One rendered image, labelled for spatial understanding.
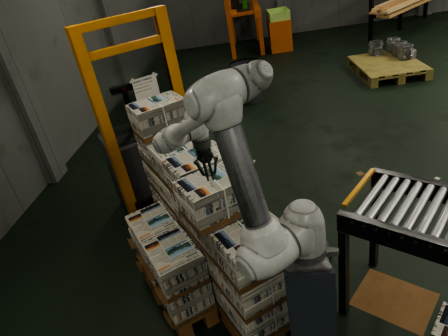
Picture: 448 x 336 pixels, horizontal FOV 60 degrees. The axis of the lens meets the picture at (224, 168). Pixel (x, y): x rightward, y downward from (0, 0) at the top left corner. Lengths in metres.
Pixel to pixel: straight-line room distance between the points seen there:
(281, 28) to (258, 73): 7.36
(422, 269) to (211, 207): 1.68
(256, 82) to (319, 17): 9.20
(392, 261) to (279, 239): 1.83
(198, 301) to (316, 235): 1.25
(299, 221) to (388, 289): 1.58
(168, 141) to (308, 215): 0.69
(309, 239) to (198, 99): 0.67
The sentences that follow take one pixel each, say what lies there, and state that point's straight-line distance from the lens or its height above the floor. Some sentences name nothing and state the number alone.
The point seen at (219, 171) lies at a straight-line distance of 2.23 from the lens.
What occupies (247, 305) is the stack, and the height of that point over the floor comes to 0.51.
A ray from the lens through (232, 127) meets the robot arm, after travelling 1.28.
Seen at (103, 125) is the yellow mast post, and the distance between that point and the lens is 3.21.
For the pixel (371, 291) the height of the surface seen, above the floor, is 0.00.
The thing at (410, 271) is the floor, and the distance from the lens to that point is 3.12.
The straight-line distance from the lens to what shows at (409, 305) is 2.90.
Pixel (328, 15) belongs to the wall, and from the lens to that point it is 10.51.
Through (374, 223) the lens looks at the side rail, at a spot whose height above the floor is 0.80.
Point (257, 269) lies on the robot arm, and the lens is 1.41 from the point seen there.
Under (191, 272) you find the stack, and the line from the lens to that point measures 2.41.
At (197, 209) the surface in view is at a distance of 2.04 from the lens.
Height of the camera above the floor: 2.17
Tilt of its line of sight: 29 degrees down
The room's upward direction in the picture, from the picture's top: 10 degrees counter-clockwise
